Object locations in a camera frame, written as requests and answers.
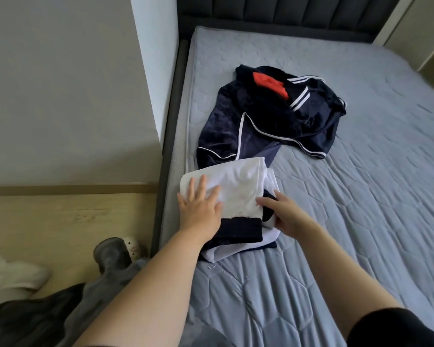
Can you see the white and navy garment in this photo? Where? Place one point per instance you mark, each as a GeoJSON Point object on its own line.
{"type": "Point", "coordinates": [235, 184]}

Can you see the dark grey upholstered headboard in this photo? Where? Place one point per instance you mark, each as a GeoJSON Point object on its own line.
{"type": "Point", "coordinates": [282, 10]}

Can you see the person's left hand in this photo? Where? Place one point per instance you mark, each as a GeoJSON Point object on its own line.
{"type": "Point", "coordinates": [200, 213]}

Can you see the person's right hand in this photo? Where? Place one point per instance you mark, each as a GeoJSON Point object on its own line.
{"type": "Point", "coordinates": [289, 213]}

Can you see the grey quilted bed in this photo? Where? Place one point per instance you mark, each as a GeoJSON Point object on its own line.
{"type": "Point", "coordinates": [383, 104]}

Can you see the person's left forearm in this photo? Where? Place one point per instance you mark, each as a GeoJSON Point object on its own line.
{"type": "Point", "coordinates": [148, 292]}

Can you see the red and navy sports jacket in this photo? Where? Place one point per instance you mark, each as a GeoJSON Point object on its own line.
{"type": "Point", "coordinates": [275, 119]}

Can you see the person's right forearm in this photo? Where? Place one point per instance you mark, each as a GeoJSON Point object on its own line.
{"type": "Point", "coordinates": [347, 278]}

